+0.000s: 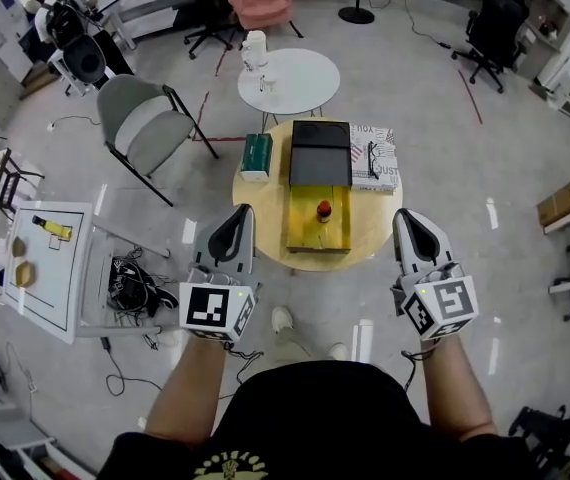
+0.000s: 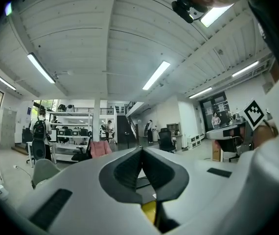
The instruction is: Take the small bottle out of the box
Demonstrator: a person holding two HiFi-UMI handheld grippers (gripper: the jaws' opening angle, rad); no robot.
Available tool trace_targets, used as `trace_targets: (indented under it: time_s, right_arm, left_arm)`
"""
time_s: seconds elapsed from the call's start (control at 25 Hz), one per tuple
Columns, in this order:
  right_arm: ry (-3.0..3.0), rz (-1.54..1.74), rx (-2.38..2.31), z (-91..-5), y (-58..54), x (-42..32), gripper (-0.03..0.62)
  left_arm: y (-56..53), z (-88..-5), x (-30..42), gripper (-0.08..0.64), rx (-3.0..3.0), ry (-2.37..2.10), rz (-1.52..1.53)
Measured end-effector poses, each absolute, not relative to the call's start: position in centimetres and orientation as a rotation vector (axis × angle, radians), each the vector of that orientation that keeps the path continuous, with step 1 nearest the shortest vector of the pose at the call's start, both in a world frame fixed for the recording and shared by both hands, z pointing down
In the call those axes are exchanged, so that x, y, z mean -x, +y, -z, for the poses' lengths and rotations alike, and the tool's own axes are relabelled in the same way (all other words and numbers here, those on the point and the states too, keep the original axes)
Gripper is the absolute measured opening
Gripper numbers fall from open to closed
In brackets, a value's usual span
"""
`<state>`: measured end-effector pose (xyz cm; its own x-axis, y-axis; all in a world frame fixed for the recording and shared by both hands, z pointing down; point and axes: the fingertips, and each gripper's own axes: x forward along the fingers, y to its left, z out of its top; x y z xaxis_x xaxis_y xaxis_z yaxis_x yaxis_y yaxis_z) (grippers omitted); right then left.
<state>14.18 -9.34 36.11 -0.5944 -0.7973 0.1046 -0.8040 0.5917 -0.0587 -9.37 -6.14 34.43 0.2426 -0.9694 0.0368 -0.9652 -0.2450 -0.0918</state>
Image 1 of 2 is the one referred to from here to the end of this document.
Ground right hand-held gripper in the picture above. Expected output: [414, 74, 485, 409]
[388, 207, 481, 343]

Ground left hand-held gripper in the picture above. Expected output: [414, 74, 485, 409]
[177, 203, 263, 344]

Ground person's left forearm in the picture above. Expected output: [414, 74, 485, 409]
[143, 335, 228, 445]

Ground person's right forearm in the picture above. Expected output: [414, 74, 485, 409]
[421, 336, 500, 440]

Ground green tissue box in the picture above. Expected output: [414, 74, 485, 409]
[239, 133, 274, 184]

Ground round wooden table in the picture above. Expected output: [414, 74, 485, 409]
[232, 117, 405, 275]

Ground person's left white shoe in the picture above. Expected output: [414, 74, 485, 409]
[270, 306, 296, 335]

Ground printed white book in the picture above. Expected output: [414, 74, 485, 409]
[349, 123, 400, 193]

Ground black eyeglasses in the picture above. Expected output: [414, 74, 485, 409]
[365, 139, 383, 181]

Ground person's beige trousers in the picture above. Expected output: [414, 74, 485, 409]
[273, 317, 352, 368]

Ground grey chair black legs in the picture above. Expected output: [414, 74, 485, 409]
[96, 73, 220, 208]

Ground olive oil bottle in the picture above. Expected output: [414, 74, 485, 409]
[31, 214, 74, 242]

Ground white square table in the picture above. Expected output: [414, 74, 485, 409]
[1, 200, 172, 346]

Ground round white table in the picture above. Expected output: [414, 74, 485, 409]
[237, 47, 342, 130]

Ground person's black t-shirt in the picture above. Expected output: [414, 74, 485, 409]
[95, 360, 541, 480]

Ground large wooden bowl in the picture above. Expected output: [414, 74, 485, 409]
[14, 261, 39, 288]

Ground white jug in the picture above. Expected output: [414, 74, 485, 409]
[241, 30, 270, 72]

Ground black swivel chair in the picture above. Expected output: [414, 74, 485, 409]
[507, 382, 570, 465]

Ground black round-back chair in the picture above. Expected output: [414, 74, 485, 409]
[59, 34, 108, 87]

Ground grey cubby cabinet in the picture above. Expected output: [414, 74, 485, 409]
[517, 0, 570, 82]

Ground black backpack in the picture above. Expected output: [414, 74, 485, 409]
[44, 0, 87, 45]

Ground tangle of black cables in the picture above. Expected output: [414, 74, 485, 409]
[107, 246, 179, 320]

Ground black power adaptor cable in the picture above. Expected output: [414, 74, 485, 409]
[98, 335, 167, 400]

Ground black frame stool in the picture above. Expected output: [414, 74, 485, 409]
[0, 147, 47, 217]

